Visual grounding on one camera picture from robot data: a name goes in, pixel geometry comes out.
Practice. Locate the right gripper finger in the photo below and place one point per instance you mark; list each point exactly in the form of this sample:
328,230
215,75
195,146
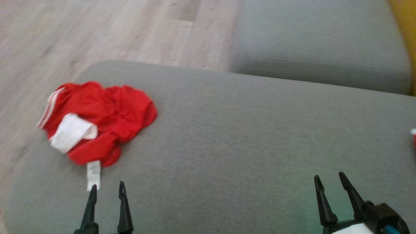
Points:
325,204
354,198

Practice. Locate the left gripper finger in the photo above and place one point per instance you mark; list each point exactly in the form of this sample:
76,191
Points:
124,211
90,208

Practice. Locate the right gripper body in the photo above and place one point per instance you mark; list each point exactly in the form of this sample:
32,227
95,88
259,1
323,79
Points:
354,227

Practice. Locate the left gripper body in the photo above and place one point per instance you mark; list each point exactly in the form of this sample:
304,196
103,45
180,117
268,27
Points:
86,231

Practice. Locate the red garment with white band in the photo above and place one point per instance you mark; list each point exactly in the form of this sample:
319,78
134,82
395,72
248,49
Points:
414,139

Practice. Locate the red shorts with white pocket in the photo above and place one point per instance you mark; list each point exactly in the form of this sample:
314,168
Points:
120,110

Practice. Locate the large grey sofa seat cushion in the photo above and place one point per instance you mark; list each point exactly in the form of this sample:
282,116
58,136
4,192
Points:
243,146

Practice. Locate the small grey sofa cushion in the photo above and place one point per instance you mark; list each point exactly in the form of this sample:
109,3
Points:
318,39

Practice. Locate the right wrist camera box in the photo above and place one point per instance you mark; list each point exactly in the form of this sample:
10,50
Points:
390,217

